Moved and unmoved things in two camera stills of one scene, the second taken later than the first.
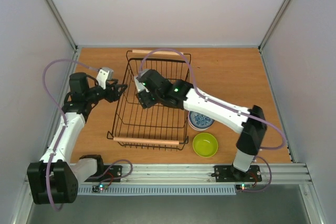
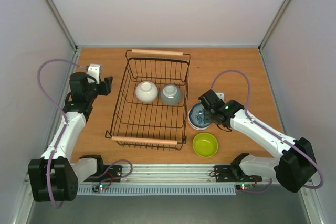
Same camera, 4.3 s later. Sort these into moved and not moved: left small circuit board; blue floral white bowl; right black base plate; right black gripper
Moved: right black gripper
Not moved: blue floral white bowl; right black base plate; left small circuit board
